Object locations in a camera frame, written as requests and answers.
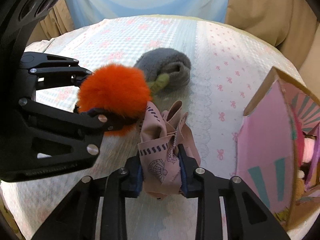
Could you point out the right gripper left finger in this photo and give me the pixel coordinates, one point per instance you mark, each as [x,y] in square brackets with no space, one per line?
[95,201]

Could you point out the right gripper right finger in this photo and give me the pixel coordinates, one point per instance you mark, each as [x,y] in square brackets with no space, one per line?
[226,203]

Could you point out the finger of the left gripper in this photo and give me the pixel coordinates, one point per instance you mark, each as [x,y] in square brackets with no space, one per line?
[44,71]
[62,141]

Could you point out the brown plush toy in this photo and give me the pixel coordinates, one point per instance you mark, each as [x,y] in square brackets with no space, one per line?
[300,185]

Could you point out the orange fluffy pompom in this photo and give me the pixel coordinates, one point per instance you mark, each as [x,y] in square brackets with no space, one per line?
[117,89]

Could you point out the pink fluffy pompom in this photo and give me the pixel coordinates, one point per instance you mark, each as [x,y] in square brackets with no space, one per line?
[309,145]

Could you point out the pink patterned cloth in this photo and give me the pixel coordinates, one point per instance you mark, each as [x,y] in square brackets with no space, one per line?
[160,135]

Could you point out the grey fuzzy sock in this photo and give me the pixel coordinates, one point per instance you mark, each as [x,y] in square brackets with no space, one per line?
[175,64]

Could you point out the left beige curtain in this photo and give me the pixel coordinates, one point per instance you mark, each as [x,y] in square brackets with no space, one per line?
[56,23]

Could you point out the beige curtain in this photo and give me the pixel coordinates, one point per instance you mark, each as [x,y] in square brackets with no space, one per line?
[289,25]
[56,23]

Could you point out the pink cardboard box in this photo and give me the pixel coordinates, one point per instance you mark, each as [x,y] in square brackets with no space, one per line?
[270,147]

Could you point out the right beige curtain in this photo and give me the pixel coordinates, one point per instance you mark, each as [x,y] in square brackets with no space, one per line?
[289,25]

